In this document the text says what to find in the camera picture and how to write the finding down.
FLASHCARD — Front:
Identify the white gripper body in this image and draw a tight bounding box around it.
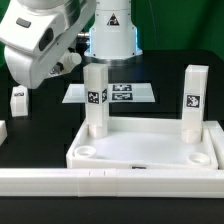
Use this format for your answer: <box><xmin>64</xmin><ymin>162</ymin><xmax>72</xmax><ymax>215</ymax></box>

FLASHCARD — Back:
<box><xmin>0</xmin><ymin>0</ymin><xmax>96</xmax><ymax>89</ymax></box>

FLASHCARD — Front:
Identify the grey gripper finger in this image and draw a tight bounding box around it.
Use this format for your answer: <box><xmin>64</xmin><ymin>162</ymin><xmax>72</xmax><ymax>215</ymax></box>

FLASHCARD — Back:
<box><xmin>50</xmin><ymin>62</ymin><xmax>64</xmax><ymax>77</ymax></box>

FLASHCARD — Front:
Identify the white desk top tray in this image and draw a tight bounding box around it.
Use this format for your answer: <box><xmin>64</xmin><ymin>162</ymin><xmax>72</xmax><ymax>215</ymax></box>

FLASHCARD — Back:
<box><xmin>66</xmin><ymin>117</ymin><xmax>218</xmax><ymax>170</ymax></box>

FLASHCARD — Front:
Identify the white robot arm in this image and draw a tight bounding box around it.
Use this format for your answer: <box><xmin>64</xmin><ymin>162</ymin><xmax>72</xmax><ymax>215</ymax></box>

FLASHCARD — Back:
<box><xmin>0</xmin><ymin>0</ymin><xmax>142</xmax><ymax>89</ymax></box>

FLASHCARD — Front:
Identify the white left fence block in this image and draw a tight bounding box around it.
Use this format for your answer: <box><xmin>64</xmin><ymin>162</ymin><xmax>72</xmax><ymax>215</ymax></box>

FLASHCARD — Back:
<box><xmin>0</xmin><ymin>120</ymin><xmax>7</xmax><ymax>146</ymax></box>

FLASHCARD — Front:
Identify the white front fence bar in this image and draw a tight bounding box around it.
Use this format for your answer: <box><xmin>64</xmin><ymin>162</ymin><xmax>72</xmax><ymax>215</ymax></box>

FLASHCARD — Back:
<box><xmin>0</xmin><ymin>168</ymin><xmax>224</xmax><ymax>198</ymax></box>

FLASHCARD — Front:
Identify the white fence bar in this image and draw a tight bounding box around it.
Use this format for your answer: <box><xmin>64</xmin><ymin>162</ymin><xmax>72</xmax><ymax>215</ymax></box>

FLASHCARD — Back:
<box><xmin>205</xmin><ymin>121</ymin><xmax>224</xmax><ymax>170</ymax></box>
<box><xmin>0</xmin><ymin>168</ymin><xmax>224</xmax><ymax>198</ymax></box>

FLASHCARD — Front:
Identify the white right fence bar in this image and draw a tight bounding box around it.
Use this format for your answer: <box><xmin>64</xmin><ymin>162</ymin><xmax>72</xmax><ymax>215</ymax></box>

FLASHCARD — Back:
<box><xmin>205</xmin><ymin>121</ymin><xmax>224</xmax><ymax>170</ymax></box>

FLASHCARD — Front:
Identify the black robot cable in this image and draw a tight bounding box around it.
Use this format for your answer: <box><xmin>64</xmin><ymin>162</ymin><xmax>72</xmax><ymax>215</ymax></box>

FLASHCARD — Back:
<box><xmin>76</xmin><ymin>29</ymin><xmax>91</xmax><ymax>44</ymax></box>

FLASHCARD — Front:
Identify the white marker base plate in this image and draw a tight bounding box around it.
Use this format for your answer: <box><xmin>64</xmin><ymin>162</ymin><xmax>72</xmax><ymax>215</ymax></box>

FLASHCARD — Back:
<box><xmin>62</xmin><ymin>83</ymin><xmax>155</xmax><ymax>103</ymax></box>

